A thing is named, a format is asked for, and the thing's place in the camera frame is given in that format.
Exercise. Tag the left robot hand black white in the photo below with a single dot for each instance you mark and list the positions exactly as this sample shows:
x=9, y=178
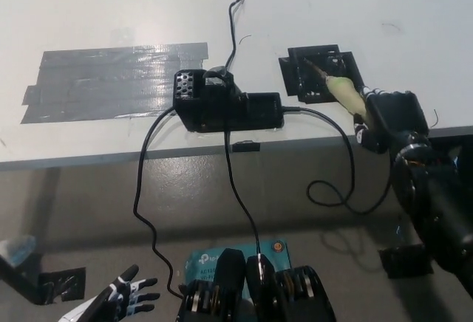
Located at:
x=127, y=296

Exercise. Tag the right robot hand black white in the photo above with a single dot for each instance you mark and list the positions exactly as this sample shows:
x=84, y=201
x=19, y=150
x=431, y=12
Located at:
x=399, y=115

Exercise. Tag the black robot torso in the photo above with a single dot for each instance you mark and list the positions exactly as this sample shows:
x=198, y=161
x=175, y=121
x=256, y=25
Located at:
x=233, y=285

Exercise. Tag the black soldering station base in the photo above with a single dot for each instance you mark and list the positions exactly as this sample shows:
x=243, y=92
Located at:
x=236, y=113

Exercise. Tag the teal router box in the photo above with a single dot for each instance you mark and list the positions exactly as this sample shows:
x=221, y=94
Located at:
x=205, y=263

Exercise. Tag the black square printed tray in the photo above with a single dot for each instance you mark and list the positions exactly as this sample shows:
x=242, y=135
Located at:
x=314, y=78

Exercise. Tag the clear blue plastic bottle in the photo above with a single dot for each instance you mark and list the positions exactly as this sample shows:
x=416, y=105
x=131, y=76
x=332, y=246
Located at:
x=16, y=252

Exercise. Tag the small black tape strip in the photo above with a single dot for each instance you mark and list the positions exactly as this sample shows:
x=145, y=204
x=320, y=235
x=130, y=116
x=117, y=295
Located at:
x=245, y=146

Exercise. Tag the grey duct tape patch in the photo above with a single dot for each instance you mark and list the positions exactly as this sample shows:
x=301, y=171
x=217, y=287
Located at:
x=107, y=82

